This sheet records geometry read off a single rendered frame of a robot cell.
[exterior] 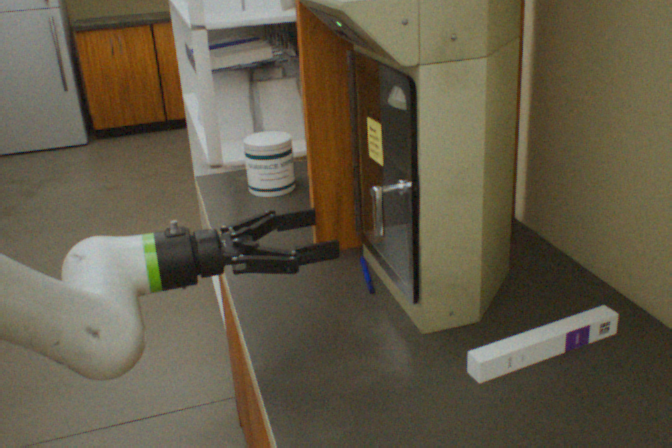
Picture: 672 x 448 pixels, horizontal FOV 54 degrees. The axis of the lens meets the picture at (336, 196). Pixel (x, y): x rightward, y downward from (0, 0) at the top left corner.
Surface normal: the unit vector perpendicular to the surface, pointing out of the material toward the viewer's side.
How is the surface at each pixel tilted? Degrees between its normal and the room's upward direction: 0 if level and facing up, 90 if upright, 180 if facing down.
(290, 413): 0
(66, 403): 0
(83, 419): 0
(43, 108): 90
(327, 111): 90
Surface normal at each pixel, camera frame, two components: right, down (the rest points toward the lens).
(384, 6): 0.29, 0.35
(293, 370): -0.06, -0.93
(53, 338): 0.47, 0.41
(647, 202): -0.96, 0.16
